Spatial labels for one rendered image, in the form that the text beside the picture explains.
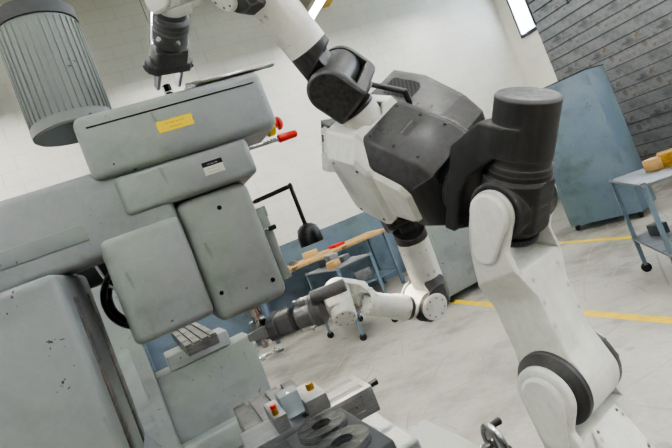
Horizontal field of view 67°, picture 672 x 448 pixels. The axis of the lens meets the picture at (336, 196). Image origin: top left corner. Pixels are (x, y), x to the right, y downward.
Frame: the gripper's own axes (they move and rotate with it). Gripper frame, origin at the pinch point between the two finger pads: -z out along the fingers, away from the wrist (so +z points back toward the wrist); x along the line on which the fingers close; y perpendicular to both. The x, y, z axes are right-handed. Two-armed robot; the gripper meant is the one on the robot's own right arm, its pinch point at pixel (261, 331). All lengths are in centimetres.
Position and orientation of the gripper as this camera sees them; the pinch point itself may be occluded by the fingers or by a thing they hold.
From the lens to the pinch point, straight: 144.0
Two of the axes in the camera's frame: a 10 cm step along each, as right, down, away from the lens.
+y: 3.8, 9.3, -0.2
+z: 9.2, -3.8, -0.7
